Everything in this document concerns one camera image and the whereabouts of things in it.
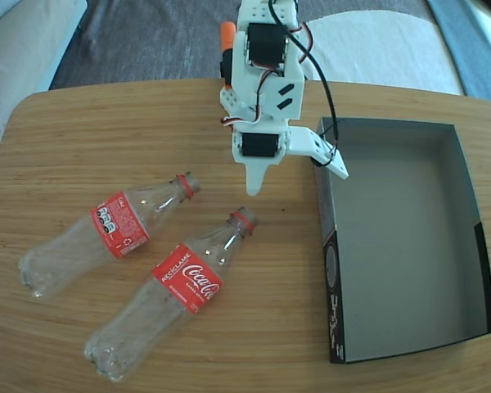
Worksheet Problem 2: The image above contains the black camera cable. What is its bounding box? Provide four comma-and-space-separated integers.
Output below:
268, 0, 341, 151

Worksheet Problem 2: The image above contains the large clear cola bottle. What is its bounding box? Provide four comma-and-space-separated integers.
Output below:
83, 207, 259, 382

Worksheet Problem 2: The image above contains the orange black clamp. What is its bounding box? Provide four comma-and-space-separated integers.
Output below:
219, 20, 237, 90

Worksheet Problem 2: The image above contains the blue grey fabric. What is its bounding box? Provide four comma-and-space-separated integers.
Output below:
427, 0, 491, 103

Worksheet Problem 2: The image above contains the grey cardboard box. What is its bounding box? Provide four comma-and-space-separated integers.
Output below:
313, 117, 491, 365

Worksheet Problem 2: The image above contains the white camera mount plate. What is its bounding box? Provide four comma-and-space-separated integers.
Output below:
288, 125, 349, 180

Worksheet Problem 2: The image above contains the light fabric sofa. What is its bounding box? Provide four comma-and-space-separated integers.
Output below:
0, 0, 89, 206

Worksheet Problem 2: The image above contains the small clear cola bottle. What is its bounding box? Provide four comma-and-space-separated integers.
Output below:
16, 171, 202, 302

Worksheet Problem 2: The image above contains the white cushion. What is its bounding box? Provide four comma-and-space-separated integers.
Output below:
298, 10, 463, 96

